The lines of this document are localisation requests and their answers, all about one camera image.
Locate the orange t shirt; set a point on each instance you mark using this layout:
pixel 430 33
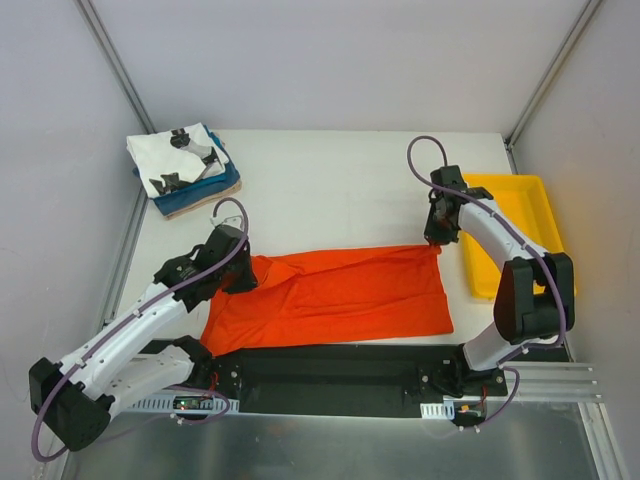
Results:
pixel 333 296

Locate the left grey cable duct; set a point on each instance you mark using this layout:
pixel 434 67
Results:
pixel 166 403

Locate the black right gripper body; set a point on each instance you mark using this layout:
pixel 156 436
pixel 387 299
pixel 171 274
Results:
pixel 437 230

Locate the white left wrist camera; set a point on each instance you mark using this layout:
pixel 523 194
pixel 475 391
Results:
pixel 235 221

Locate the yellow plastic tray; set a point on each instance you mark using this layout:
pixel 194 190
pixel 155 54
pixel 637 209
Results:
pixel 524 201

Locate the aluminium frame post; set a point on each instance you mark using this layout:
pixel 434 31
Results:
pixel 99 32
pixel 586 15

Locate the grey cable duct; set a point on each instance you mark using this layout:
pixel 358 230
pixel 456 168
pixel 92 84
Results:
pixel 166 403
pixel 438 411

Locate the right aluminium frame post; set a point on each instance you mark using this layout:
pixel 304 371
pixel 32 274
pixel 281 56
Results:
pixel 586 15

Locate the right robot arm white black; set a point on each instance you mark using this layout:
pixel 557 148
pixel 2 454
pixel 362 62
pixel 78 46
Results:
pixel 534 303

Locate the beige folded shirt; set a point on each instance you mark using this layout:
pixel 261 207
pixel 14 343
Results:
pixel 207 200

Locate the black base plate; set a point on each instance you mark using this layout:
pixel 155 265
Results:
pixel 346 380

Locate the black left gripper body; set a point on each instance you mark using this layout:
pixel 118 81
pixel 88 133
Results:
pixel 242 275

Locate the white black printed folded shirt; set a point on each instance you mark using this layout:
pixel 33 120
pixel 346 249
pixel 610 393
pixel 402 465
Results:
pixel 175 159

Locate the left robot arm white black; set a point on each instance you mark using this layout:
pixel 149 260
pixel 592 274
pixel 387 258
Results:
pixel 77 397

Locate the left aluminium frame post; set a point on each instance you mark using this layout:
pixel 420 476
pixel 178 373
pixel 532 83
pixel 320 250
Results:
pixel 99 32

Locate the right grey cable duct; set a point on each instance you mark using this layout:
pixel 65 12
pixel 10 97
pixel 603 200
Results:
pixel 438 411

